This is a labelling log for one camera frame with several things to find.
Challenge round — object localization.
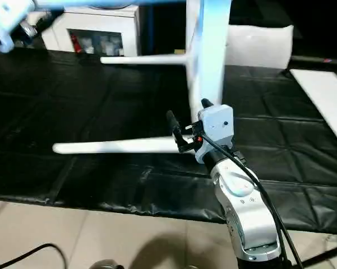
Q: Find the red bottle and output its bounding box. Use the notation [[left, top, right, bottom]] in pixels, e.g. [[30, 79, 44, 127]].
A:
[[70, 33, 81, 53]]

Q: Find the white glass-door cabinet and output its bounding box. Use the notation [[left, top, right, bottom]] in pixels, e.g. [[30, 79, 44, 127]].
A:
[[40, 4, 143, 57]]

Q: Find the white printed jar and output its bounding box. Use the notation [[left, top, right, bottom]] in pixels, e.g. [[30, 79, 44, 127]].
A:
[[103, 36, 116, 56]]

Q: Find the black work mat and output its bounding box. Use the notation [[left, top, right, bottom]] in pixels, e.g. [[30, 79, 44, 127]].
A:
[[0, 46, 337, 235]]

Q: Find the black tall cabinet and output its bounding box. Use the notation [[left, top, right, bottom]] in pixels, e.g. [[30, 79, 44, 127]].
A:
[[139, 0, 189, 57]]

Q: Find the white flat board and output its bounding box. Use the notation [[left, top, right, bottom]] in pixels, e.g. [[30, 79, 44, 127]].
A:
[[289, 68, 337, 147]]

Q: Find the black bar red light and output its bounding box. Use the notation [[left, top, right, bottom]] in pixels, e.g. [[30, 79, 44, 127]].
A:
[[289, 55, 337, 65]]

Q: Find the black tripod leg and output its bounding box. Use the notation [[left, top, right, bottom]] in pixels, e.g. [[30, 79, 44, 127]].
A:
[[301, 243, 337, 267]]

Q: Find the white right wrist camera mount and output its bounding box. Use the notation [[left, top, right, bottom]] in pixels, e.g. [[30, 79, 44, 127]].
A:
[[194, 103, 236, 165]]

